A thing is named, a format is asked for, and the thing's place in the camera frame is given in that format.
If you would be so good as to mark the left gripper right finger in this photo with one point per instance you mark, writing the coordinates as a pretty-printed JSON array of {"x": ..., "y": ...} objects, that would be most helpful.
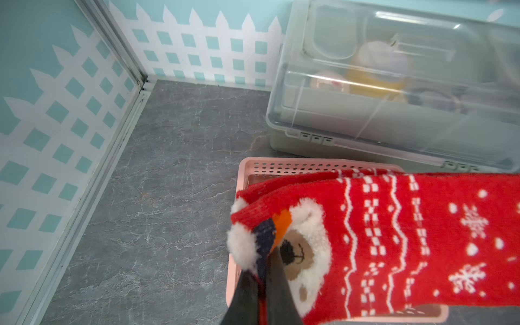
[{"x": 281, "y": 309}]

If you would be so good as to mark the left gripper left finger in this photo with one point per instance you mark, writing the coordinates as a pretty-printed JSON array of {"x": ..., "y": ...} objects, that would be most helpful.
[{"x": 244, "y": 308}]

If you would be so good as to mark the red nordic bear sock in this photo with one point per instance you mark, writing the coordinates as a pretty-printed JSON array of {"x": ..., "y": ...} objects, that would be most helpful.
[
  {"x": 254, "y": 192},
  {"x": 378, "y": 245}
]

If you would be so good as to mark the pink perforated plastic basket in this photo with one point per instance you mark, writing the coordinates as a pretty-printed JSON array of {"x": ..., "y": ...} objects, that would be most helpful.
[{"x": 254, "y": 170}]

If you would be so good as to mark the clear lidded storage box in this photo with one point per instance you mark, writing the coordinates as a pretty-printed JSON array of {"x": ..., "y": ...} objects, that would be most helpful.
[{"x": 429, "y": 86}]

